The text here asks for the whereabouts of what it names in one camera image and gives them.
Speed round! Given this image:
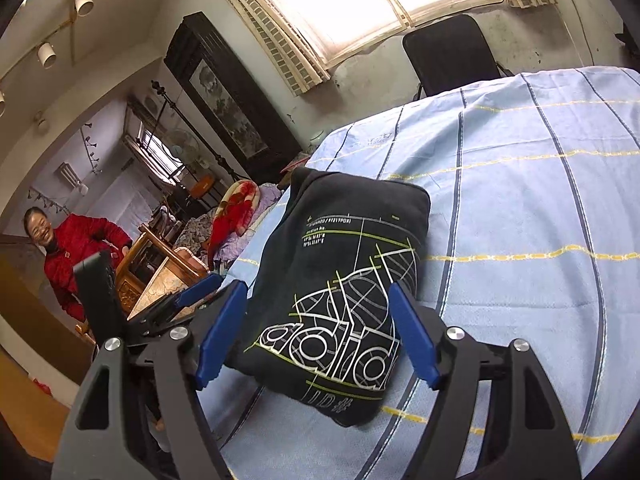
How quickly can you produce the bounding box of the black hoodie with yellow lining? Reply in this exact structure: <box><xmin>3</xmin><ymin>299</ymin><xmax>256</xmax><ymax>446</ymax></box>
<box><xmin>226</xmin><ymin>168</ymin><xmax>431</xmax><ymax>427</ymax></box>

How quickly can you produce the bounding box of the wooden chair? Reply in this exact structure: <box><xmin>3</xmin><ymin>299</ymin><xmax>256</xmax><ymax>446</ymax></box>
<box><xmin>115</xmin><ymin>224</ymin><xmax>208</xmax><ymax>320</ymax></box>

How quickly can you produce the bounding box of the person in red jacket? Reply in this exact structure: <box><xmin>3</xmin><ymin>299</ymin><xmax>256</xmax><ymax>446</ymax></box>
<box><xmin>23</xmin><ymin>207</ymin><xmax>132</xmax><ymax>323</ymax></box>

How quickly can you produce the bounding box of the red floral blanket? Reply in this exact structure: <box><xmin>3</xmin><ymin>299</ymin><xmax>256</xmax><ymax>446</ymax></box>
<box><xmin>207</xmin><ymin>179</ymin><xmax>260</xmax><ymax>270</ymax></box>

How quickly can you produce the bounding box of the dark framed painting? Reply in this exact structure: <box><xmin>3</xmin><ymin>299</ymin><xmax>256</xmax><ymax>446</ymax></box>
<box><xmin>164</xmin><ymin>12</ymin><xmax>300</xmax><ymax>183</ymax></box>

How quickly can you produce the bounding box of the black coat stand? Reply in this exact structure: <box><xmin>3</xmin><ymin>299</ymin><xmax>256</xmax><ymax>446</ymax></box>
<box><xmin>151</xmin><ymin>80</ymin><xmax>246</xmax><ymax>181</ymax></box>

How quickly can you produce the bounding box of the white ceiling spotlight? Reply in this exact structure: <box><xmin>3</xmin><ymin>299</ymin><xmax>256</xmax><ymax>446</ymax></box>
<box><xmin>74</xmin><ymin>0</ymin><xmax>94</xmax><ymax>16</ymax></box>
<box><xmin>37</xmin><ymin>42</ymin><xmax>58</xmax><ymax>70</ymax></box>

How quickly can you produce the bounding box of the black office chair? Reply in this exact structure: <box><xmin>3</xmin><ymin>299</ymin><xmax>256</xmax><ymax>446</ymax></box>
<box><xmin>402</xmin><ymin>14</ymin><xmax>513</xmax><ymax>100</ymax></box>

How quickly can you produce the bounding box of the left striped curtain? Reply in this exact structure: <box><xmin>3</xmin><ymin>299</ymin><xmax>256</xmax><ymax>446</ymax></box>
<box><xmin>227</xmin><ymin>0</ymin><xmax>331</xmax><ymax>96</ymax></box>

